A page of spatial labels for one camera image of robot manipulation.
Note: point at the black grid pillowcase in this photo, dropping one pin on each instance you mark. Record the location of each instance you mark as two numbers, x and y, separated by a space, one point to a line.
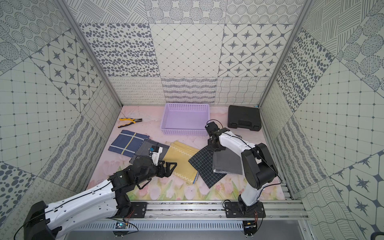
202 161

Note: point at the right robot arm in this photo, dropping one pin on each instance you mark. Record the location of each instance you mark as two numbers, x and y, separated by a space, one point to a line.
258 166

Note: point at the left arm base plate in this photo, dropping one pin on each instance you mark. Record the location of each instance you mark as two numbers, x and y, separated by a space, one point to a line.
132 210

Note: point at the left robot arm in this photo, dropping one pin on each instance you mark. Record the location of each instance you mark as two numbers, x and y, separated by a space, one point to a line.
108 199

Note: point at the yellow handled pliers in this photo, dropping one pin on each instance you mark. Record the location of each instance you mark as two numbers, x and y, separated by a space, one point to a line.
128 122

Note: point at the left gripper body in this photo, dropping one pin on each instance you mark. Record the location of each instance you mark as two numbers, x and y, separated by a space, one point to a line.
162 169

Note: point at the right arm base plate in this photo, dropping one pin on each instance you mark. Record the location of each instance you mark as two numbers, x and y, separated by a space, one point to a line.
240 210

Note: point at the yellow zigzag pillowcase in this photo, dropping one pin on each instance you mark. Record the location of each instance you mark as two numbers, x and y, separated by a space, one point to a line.
181 154

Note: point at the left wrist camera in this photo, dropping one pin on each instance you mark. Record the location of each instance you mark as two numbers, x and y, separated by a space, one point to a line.
155 152

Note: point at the navy striped folded cloth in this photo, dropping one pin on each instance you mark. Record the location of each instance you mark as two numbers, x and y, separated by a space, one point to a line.
127 143

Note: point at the aluminium mounting rail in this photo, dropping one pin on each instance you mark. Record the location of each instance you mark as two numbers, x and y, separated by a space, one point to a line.
214 210

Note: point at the plain grey pillowcase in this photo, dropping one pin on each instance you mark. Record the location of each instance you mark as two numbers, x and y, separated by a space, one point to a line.
227 162

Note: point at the black plastic tool case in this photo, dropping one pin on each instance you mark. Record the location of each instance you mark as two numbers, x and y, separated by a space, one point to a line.
244 117

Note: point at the dark grey plaid pillowcase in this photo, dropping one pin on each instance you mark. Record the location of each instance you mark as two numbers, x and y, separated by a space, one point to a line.
144 150

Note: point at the white vented cable duct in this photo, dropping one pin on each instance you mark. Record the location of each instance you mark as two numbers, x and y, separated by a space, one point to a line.
110 225

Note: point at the purple plastic basket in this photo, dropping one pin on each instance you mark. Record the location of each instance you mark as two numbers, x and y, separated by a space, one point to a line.
185 119

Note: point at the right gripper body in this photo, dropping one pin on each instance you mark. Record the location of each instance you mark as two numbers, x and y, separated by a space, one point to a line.
215 147

